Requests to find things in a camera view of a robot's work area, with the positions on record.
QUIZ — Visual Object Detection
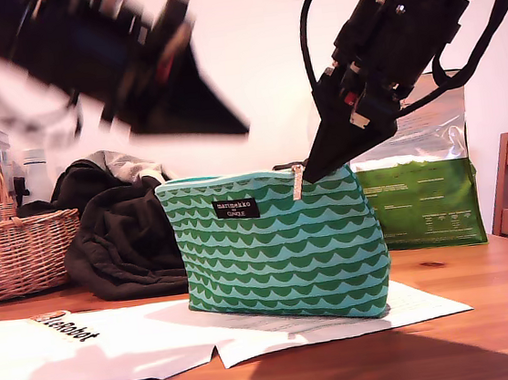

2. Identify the black hoodie with grey lining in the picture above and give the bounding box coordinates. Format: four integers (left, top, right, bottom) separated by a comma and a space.
46, 142, 192, 308

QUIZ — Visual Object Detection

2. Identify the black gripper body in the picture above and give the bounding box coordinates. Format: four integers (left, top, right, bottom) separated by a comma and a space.
317, 0, 486, 133

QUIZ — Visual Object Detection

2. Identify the wicker basket with handle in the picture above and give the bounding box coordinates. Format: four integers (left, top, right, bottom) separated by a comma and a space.
0, 122, 90, 303

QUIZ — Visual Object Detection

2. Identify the printed white paper sheet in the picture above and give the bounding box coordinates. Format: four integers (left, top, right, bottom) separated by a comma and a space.
187, 265, 479, 374

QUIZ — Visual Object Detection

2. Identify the silver and green Canagan bag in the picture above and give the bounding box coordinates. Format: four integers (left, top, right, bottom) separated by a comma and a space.
345, 67, 490, 259

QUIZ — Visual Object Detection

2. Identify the white LeRobot text sticker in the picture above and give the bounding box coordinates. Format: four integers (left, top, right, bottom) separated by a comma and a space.
29, 306, 101, 349

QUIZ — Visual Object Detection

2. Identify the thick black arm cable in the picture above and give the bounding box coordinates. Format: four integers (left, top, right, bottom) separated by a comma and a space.
423, 0, 508, 90

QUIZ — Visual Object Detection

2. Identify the green wave-patterned zipper pouch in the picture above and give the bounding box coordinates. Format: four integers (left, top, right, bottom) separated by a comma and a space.
152, 152, 398, 343

